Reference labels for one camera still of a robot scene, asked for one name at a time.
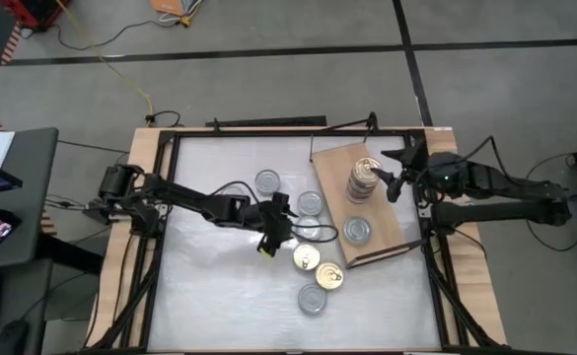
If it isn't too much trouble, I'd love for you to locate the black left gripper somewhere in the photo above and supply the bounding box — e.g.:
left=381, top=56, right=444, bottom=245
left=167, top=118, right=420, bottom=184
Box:
left=250, top=190, right=299, bottom=257

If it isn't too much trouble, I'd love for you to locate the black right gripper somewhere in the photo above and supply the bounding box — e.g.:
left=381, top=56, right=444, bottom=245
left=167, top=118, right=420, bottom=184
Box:
left=369, top=142, right=435, bottom=204

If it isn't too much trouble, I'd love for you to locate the black flat bar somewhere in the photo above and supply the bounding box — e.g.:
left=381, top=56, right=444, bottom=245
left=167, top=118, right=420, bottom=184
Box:
left=205, top=114, right=328, bottom=129

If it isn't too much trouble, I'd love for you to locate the white glossy table sheet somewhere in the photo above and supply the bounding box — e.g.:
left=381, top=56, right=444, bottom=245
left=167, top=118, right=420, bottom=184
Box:
left=147, top=135, right=442, bottom=352

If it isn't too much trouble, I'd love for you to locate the black adapter box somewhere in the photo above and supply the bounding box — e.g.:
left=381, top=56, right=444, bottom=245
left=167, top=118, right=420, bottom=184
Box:
left=83, top=200, right=121, bottom=226

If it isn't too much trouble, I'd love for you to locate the black desk foot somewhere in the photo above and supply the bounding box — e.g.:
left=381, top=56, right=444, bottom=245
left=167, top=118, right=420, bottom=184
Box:
left=34, top=230, right=105, bottom=276

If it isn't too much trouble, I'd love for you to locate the orange box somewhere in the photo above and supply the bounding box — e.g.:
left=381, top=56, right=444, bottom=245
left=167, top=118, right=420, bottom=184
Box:
left=150, top=0, right=190, bottom=17

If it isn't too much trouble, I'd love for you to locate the dark grey desk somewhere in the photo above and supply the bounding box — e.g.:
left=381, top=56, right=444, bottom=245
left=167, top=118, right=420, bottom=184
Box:
left=0, top=126, right=60, bottom=275

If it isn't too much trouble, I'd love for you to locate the grey low desk surface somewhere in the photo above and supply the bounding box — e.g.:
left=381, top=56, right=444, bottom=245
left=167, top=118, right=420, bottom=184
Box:
left=0, top=258, right=55, bottom=355

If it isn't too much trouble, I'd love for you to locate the black computer mouse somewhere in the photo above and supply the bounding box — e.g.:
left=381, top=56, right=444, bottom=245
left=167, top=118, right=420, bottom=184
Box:
left=0, top=319, right=31, bottom=355

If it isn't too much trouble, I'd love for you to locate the red and black case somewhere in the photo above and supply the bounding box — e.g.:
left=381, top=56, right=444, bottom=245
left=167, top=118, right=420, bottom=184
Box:
left=0, top=0, right=72, bottom=30

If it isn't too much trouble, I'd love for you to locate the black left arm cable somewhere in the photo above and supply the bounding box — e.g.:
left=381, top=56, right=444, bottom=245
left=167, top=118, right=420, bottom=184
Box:
left=211, top=179, right=339, bottom=245

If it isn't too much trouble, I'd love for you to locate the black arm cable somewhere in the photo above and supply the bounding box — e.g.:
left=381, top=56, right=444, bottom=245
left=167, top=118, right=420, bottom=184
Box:
left=211, top=179, right=339, bottom=245
left=458, top=135, right=516, bottom=172

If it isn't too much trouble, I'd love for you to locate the black metal table frame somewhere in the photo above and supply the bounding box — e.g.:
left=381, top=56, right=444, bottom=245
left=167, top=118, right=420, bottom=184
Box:
left=78, top=125, right=511, bottom=355

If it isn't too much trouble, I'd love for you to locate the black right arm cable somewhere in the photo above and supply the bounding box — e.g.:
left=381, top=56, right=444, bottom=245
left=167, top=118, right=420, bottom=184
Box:
left=458, top=135, right=516, bottom=172

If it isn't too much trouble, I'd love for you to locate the black looped cable with plug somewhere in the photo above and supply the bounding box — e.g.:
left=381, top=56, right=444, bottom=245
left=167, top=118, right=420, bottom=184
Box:
left=144, top=109, right=183, bottom=128

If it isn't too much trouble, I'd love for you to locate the black curved floor cable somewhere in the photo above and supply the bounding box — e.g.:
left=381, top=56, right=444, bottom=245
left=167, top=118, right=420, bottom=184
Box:
left=524, top=152, right=577, bottom=252

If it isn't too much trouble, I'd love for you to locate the thin black floor cable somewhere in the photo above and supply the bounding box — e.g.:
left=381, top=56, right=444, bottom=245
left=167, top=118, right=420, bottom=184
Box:
left=56, top=139, right=130, bottom=155

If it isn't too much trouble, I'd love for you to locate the white cable with yellow plug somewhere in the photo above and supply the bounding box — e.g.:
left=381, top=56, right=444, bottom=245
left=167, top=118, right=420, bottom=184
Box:
left=159, top=0, right=204, bottom=27

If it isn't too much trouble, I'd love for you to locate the long black floor cable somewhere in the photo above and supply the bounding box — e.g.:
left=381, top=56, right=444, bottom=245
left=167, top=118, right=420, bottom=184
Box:
left=19, top=17, right=180, bottom=51

